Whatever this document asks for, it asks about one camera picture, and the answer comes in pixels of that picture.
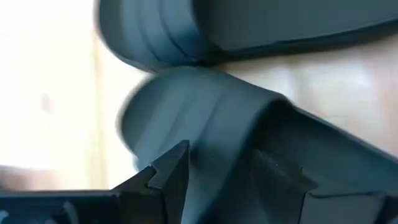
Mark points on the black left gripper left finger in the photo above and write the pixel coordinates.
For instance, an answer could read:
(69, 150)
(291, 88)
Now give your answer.
(168, 186)

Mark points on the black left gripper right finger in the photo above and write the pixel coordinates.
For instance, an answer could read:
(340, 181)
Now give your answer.
(276, 193)

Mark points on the dark slide sandal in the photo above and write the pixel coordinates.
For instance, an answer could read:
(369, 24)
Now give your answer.
(155, 31)
(192, 109)

